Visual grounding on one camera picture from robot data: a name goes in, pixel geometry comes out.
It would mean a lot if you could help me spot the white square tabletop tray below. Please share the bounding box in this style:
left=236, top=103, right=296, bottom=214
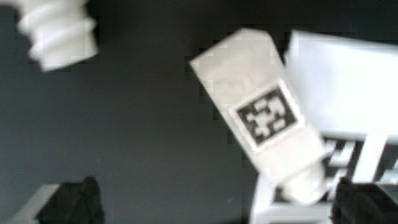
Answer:
left=248, top=31, right=398, bottom=224

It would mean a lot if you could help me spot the white table leg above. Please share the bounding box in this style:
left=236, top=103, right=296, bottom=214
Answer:
left=189, top=28, right=325, bottom=205
left=15, top=0, right=97, bottom=72

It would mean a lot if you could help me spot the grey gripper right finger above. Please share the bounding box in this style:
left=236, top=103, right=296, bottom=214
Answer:
left=330, top=178, right=398, bottom=224

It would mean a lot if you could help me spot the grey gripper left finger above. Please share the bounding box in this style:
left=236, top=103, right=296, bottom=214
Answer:
left=6, top=175, right=108, bottom=224

